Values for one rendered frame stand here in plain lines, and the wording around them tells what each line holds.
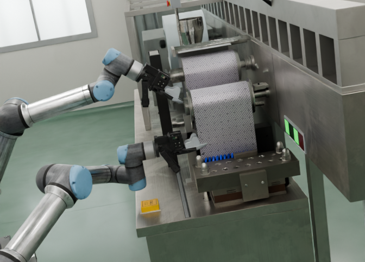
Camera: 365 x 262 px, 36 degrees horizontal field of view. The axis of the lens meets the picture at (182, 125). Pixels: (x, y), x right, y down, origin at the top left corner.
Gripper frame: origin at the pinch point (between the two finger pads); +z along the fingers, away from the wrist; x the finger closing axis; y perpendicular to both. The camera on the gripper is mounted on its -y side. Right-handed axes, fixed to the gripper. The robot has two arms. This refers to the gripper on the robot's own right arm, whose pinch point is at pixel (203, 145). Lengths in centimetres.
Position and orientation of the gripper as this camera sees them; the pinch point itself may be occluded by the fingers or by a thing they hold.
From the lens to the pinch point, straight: 231.8
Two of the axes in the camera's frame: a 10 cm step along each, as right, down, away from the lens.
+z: 9.8, -1.7, 0.4
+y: -1.5, -9.5, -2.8
